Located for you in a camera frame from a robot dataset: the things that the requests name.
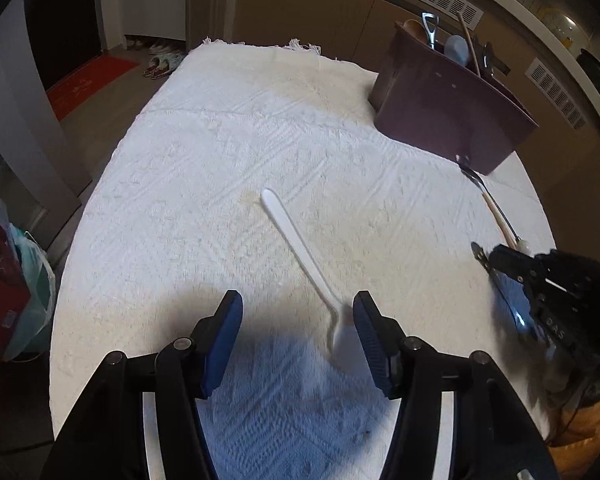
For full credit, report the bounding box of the wooden stick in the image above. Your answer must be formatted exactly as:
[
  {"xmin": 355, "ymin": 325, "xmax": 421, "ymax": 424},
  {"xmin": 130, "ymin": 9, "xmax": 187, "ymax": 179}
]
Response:
[{"xmin": 457, "ymin": 10, "xmax": 483, "ymax": 78}]

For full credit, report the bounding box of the beige handled utensil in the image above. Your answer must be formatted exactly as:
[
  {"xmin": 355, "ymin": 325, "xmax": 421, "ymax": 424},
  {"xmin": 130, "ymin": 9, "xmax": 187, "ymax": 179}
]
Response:
[{"xmin": 481, "ymin": 192, "xmax": 533, "ymax": 256}]

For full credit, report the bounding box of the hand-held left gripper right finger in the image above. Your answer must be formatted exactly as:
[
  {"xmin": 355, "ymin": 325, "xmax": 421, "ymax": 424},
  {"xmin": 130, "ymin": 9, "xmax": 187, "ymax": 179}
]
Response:
[{"xmin": 352, "ymin": 290, "xmax": 561, "ymax": 480}]

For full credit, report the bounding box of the orange garment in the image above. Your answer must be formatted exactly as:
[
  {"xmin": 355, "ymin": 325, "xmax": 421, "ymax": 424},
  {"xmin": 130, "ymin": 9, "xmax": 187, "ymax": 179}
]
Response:
[{"xmin": 547, "ymin": 385, "xmax": 600, "ymax": 480}]

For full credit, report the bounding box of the metal fork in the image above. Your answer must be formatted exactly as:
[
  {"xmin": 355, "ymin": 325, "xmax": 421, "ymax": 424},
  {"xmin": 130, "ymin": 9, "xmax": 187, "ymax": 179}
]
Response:
[{"xmin": 456, "ymin": 154, "xmax": 521, "ymax": 243}]

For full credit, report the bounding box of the short white vent grille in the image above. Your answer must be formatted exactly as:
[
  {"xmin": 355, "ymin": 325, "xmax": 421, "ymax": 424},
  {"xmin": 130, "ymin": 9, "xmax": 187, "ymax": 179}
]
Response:
[{"xmin": 524, "ymin": 57, "xmax": 588, "ymax": 128}]

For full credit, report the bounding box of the white shoe cabinet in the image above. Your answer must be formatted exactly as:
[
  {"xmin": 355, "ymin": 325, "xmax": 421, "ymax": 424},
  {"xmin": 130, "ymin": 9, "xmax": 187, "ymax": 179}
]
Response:
[{"xmin": 97, "ymin": 0, "xmax": 188, "ymax": 53}]

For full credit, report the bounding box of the pale green plastic bag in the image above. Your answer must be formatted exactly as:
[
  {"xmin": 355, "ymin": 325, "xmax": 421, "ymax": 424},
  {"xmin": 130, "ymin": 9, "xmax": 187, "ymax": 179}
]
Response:
[{"xmin": 2, "ymin": 222, "xmax": 58, "ymax": 361}]

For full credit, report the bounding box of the metal loop handled utensil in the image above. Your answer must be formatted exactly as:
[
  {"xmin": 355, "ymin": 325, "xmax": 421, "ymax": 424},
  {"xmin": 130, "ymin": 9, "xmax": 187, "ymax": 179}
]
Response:
[{"xmin": 421, "ymin": 11, "xmax": 442, "ymax": 52}]

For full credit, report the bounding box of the yellow rimmed round dish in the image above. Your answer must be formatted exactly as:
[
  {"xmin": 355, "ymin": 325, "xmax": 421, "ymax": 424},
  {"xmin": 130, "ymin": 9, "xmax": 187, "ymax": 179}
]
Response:
[{"xmin": 537, "ymin": 6, "xmax": 579, "ymax": 48}]

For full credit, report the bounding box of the black door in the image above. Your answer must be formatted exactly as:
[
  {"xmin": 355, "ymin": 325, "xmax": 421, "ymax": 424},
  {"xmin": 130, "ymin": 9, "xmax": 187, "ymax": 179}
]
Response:
[{"xmin": 25, "ymin": 0, "xmax": 103, "ymax": 91}]

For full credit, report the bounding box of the white tablecloth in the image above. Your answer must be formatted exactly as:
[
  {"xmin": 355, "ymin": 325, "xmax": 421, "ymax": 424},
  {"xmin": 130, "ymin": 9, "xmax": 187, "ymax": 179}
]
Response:
[{"xmin": 49, "ymin": 37, "xmax": 556, "ymax": 480}]

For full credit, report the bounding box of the brown utensil holder box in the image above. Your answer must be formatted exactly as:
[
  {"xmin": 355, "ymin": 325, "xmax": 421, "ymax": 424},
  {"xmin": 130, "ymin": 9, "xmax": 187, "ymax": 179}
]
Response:
[{"xmin": 369, "ymin": 21, "xmax": 538, "ymax": 177}]

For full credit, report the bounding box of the white plastic spoon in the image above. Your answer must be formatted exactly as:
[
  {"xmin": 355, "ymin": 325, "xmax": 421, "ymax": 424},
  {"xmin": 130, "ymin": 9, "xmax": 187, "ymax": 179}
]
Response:
[{"xmin": 260, "ymin": 187, "xmax": 362, "ymax": 368}]

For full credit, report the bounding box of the red doormat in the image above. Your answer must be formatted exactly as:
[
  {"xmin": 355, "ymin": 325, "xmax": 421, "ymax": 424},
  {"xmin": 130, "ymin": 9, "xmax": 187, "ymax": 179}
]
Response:
[{"xmin": 46, "ymin": 56, "xmax": 142, "ymax": 122}]

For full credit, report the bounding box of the blue plastic spoon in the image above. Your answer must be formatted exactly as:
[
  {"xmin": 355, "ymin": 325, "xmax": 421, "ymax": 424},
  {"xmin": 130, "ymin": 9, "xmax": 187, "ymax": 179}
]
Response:
[{"xmin": 444, "ymin": 34, "xmax": 469, "ymax": 67}]

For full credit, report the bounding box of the beige door frame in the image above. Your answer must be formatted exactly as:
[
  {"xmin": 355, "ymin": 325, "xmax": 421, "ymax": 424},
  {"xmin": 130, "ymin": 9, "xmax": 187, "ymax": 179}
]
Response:
[{"xmin": 186, "ymin": 0, "xmax": 236, "ymax": 48}]

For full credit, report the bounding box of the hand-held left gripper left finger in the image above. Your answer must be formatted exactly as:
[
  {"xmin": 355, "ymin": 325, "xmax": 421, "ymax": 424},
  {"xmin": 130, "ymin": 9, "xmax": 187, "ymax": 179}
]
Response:
[{"xmin": 40, "ymin": 289, "xmax": 244, "ymax": 480}]

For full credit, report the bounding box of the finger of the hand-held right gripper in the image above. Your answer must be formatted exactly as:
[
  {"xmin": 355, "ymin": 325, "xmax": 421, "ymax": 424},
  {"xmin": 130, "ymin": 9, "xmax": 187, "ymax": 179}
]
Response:
[
  {"xmin": 492, "ymin": 270, "xmax": 538, "ymax": 338},
  {"xmin": 487, "ymin": 244, "xmax": 541, "ymax": 286}
]

